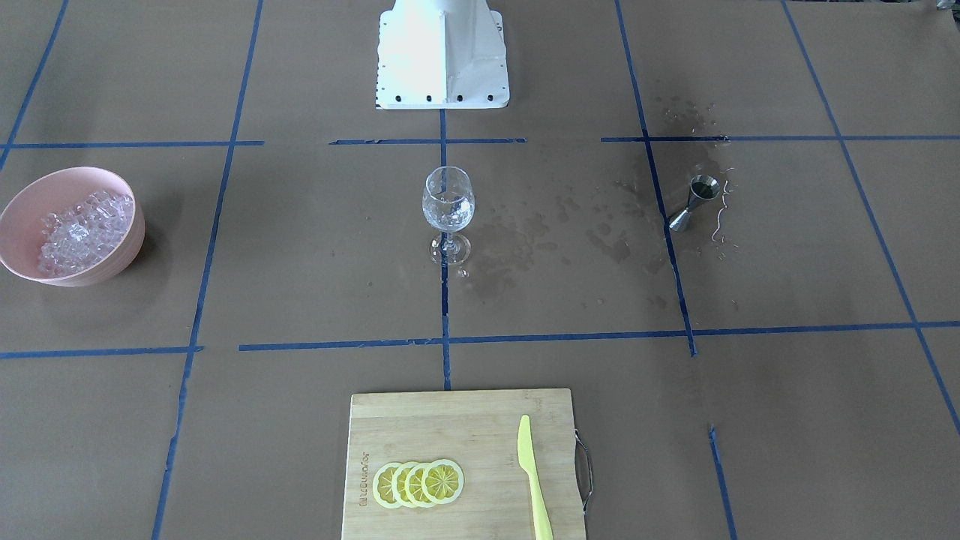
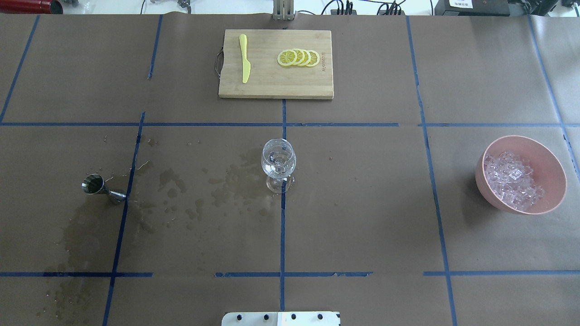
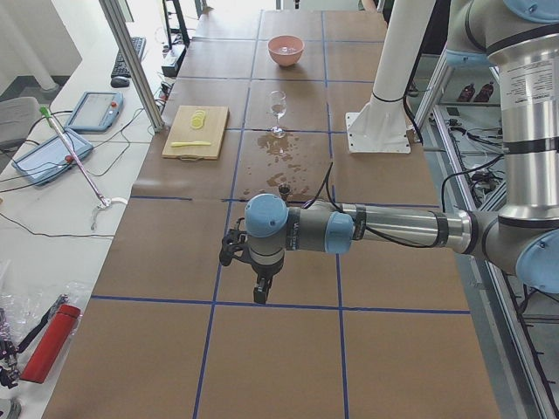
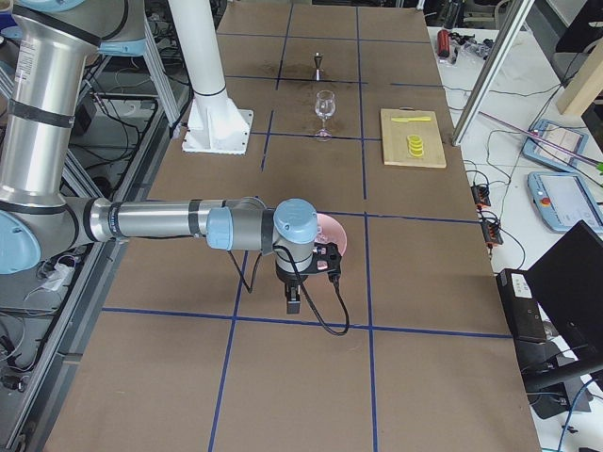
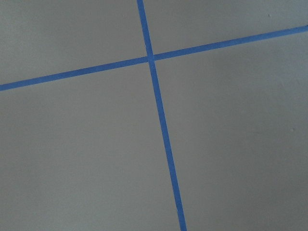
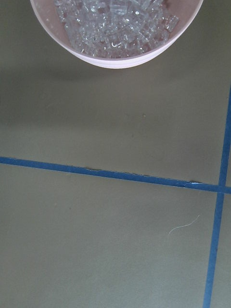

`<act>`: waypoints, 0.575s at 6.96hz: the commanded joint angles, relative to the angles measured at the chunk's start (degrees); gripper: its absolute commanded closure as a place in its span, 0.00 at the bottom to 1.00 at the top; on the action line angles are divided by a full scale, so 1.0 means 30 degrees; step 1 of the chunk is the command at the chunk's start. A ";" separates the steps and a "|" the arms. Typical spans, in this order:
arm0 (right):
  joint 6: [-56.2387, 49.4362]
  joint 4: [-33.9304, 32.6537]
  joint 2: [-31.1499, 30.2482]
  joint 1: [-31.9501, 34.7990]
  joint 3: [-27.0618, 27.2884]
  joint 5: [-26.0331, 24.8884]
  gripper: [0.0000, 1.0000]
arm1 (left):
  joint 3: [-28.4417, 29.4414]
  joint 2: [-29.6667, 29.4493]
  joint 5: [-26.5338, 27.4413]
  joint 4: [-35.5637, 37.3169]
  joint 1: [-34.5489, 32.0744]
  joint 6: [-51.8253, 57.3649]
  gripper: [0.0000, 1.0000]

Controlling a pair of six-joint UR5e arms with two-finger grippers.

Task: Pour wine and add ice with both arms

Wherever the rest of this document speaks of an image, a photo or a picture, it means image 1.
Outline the clear wine glass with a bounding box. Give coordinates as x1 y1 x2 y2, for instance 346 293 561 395
421 166 476 266

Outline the lemon slice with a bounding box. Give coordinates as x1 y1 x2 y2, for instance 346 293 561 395
373 462 403 509
391 461 419 507
421 458 465 505
404 462 437 509

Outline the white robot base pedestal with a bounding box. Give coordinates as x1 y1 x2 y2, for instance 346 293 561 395
375 1 511 110

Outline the bamboo cutting board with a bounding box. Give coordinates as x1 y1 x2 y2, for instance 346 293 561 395
340 388 587 539

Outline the yellow plastic knife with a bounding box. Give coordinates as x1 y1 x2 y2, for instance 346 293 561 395
515 414 554 539

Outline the pink bowl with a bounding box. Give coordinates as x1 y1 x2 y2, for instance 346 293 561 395
2 166 146 287

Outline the steel jigger measuring cup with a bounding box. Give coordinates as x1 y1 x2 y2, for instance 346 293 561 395
668 174 721 233

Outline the pile of clear ice cubes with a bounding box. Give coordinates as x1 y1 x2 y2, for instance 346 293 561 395
37 189 135 278

